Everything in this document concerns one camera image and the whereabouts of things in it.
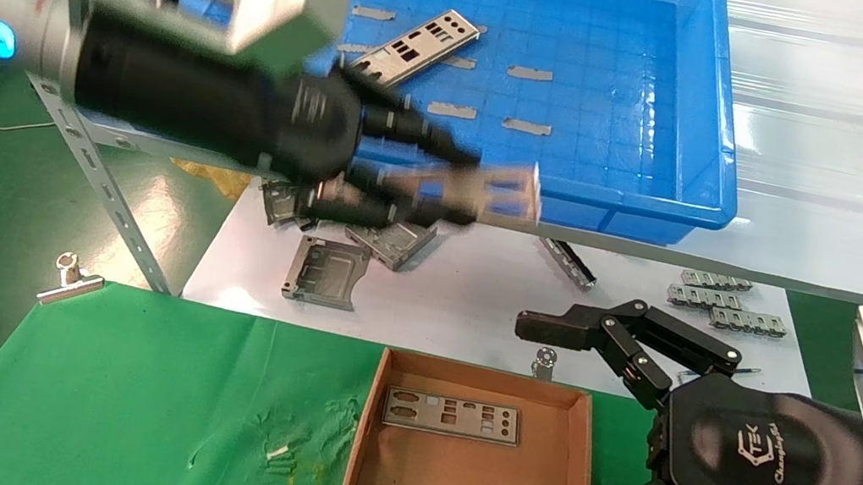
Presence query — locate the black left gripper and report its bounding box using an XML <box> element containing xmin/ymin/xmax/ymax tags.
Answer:
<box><xmin>60</xmin><ymin>11</ymin><xmax>500</xmax><ymax>243</ymax></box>

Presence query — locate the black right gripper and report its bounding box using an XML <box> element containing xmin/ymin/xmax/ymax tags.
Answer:
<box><xmin>475</xmin><ymin>279</ymin><xmax>863</xmax><ymax>485</ymax></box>

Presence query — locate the silver metal shield plate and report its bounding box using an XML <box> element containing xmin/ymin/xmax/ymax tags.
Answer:
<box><xmin>380</xmin><ymin>386</ymin><xmax>525</xmax><ymax>447</ymax></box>
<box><xmin>344</xmin><ymin>0</ymin><xmax>485</xmax><ymax>102</ymax></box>
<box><xmin>381</xmin><ymin>142</ymin><xmax>548</xmax><ymax>234</ymax></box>

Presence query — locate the grey metal tray-shaped plate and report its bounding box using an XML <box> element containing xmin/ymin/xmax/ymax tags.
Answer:
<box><xmin>281</xmin><ymin>233</ymin><xmax>375</xmax><ymax>315</ymax></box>

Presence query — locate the shallow cardboard box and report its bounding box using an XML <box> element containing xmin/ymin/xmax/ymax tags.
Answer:
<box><xmin>343</xmin><ymin>342</ymin><xmax>610</xmax><ymax>485</ymax></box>

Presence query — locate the blue plastic tray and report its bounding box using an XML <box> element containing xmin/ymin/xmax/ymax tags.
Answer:
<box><xmin>72</xmin><ymin>0</ymin><xmax>770</xmax><ymax>256</ymax></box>

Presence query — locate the silver metal binder clip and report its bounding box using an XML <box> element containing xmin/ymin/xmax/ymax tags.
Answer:
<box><xmin>36</xmin><ymin>249</ymin><xmax>109</xmax><ymax>312</ymax></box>
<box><xmin>530</xmin><ymin>345</ymin><xmax>560</xmax><ymax>382</ymax></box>

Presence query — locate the grey metal connector strip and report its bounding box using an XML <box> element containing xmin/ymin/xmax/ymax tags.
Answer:
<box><xmin>665</xmin><ymin>283</ymin><xmax>737</xmax><ymax>314</ymax></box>
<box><xmin>708</xmin><ymin>306</ymin><xmax>789</xmax><ymax>340</ymax></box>
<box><xmin>679</xmin><ymin>268</ymin><xmax>755</xmax><ymax>295</ymax></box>

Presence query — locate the perforated grey shelf upright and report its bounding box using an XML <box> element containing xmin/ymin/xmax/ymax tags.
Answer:
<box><xmin>0</xmin><ymin>72</ymin><xmax>203</xmax><ymax>297</ymax></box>

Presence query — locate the green table cloth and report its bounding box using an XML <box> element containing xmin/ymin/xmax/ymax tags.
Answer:
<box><xmin>0</xmin><ymin>265</ymin><xmax>863</xmax><ymax>485</ymax></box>

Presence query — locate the grey U-shaped metal bracket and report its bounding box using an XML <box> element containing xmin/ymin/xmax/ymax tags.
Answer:
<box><xmin>341</xmin><ymin>212</ymin><xmax>439</xmax><ymax>278</ymax></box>

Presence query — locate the grey metal cage bracket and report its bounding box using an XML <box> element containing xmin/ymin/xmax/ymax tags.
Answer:
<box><xmin>256</xmin><ymin>177</ymin><xmax>321</xmax><ymax>233</ymax></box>

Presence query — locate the narrow grey metal rail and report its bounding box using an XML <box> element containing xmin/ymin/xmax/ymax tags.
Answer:
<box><xmin>532</xmin><ymin>236</ymin><xmax>603</xmax><ymax>295</ymax></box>

